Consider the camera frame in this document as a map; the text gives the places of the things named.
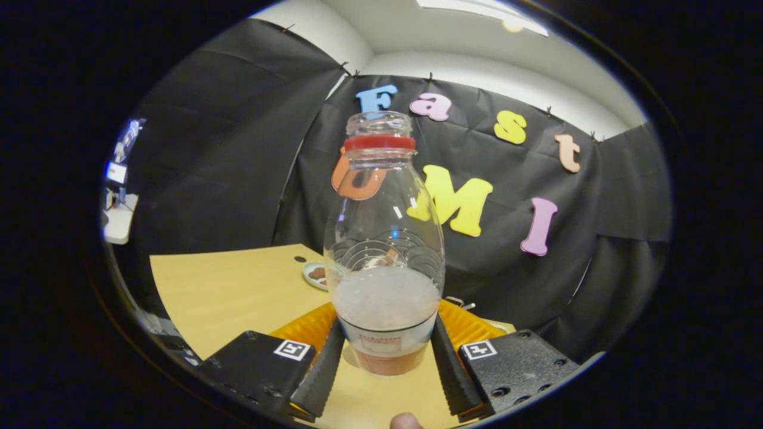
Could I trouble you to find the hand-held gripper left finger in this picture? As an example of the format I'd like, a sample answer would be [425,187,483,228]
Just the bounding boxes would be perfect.
[197,302,346,422]

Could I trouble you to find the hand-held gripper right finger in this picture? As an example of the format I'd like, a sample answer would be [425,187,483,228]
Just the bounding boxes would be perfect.
[430,300,580,418]

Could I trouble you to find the clear juice bottle red label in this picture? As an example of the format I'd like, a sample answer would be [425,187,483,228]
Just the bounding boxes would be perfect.
[324,111,445,376]

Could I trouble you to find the pale green plate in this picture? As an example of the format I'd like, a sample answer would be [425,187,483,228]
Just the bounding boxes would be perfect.
[302,261,330,291]

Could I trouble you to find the wooden table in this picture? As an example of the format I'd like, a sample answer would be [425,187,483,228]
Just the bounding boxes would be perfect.
[149,243,516,429]

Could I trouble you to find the white desk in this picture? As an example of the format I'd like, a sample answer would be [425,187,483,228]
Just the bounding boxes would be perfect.
[103,194,139,245]

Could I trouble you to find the large ceiling light panel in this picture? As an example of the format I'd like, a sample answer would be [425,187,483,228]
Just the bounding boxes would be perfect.
[417,0,549,36]

